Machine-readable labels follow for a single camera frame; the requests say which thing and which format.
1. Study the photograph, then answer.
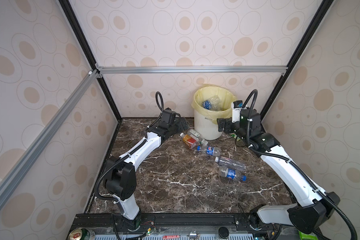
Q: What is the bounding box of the blue label bottle white cap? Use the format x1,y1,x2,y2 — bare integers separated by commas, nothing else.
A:
202,95,222,112

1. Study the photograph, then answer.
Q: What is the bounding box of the clear square bottle green label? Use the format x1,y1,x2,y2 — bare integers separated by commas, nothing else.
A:
187,129,208,147

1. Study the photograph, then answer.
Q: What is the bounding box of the orange juice bottle red label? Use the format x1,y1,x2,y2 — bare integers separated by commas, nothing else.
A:
180,133,199,149

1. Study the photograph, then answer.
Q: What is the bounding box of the Pepsi label clear bottle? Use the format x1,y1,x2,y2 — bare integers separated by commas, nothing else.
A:
197,146,221,157

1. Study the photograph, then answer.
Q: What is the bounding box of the clear bottle blue cap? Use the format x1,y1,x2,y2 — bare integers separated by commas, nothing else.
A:
219,166,247,182

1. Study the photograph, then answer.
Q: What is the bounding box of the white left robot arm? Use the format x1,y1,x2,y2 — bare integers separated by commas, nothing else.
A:
97,108,189,221

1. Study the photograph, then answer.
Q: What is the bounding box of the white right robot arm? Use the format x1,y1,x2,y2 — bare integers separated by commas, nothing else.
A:
217,109,340,234

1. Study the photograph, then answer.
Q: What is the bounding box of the white ribbed waste bin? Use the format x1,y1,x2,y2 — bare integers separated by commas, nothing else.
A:
194,110,222,141

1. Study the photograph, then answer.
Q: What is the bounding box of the clear bottle dark label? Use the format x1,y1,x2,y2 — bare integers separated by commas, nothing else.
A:
215,156,247,172

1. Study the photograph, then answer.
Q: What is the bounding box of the green packet bottom right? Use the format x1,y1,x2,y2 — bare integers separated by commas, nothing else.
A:
299,231,318,240

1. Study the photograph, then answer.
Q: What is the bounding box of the green beer can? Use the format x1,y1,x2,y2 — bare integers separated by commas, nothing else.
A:
68,228,95,240

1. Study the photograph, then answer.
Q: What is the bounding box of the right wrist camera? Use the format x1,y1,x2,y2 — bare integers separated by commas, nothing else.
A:
231,100,243,123

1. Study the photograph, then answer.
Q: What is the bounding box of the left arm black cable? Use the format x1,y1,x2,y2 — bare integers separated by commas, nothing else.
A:
93,91,166,202

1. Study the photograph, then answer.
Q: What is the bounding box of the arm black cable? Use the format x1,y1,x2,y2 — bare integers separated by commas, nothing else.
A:
93,91,166,202
241,88,358,240

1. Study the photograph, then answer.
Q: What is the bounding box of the horizontal aluminium rail back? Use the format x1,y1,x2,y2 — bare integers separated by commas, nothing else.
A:
98,66,288,75

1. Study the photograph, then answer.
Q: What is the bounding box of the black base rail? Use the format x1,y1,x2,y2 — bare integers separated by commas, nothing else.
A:
69,213,300,240

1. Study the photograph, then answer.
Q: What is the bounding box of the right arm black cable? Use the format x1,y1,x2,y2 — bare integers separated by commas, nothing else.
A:
241,88,358,240

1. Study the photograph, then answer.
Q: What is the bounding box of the black corner frame post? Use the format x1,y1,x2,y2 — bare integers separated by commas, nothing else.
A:
58,0,123,122

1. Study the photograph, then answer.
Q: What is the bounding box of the black right corner post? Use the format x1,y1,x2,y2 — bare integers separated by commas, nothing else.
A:
261,0,335,120

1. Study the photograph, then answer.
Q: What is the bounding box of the diagonal aluminium rail left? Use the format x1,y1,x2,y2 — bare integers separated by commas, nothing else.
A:
0,69,99,211

